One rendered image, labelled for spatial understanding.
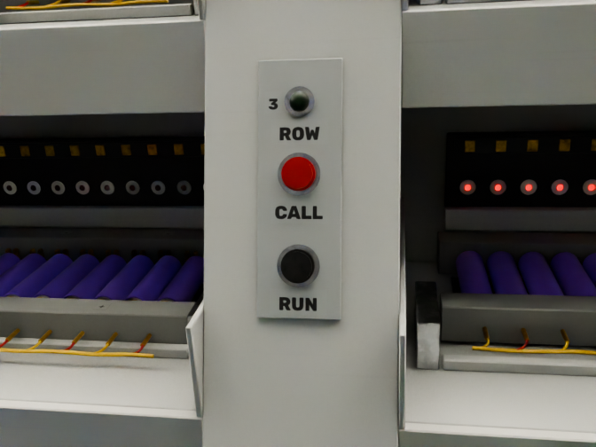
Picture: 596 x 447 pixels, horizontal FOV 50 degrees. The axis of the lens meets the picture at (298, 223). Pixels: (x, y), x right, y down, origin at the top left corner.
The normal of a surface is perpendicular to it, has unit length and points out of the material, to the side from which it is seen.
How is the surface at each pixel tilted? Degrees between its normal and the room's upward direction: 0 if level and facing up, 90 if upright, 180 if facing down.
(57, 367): 20
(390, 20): 90
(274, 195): 90
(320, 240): 90
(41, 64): 111
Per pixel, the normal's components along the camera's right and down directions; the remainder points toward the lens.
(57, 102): -0.15, 0.36
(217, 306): -0.16, 0.00
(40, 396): -0.05, -0.94
